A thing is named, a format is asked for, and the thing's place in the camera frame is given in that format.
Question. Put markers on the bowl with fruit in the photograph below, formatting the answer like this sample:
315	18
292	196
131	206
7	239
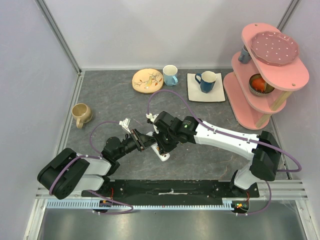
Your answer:
258	86

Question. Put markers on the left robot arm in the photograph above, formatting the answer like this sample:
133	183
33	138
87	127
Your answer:
70	171

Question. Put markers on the white remote control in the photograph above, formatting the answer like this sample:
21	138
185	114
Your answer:
162	156

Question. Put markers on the dark blue mug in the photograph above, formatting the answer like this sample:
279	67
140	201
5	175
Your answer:
206	81

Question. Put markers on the grey blue cup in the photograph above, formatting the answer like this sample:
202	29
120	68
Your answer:
244	56

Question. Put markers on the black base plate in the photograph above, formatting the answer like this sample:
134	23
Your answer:
173	192

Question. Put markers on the beige ceramic mug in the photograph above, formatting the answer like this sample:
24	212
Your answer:
82	114

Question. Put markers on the light blue mug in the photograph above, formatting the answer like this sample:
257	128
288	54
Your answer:
170	75

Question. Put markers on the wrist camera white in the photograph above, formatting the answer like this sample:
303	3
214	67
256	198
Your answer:
151	119
125	125

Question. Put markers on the white square plate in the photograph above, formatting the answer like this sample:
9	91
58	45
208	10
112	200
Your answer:
196	95

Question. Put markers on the pink dotted plate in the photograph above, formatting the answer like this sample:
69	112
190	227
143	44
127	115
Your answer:
274	48

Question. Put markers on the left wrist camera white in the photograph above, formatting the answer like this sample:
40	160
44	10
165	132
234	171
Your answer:
125	125

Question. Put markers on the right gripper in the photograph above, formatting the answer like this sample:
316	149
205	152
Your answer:
161	144

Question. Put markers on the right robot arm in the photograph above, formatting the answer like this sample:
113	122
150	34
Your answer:
260	150

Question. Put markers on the yellow floral plate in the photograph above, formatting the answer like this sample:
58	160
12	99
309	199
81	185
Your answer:
147	81

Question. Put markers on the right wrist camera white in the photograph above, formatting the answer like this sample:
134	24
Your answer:
151	119

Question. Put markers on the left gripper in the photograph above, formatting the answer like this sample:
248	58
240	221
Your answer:
141	140

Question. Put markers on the white slotted cable duct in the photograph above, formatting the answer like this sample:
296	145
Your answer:
99	204

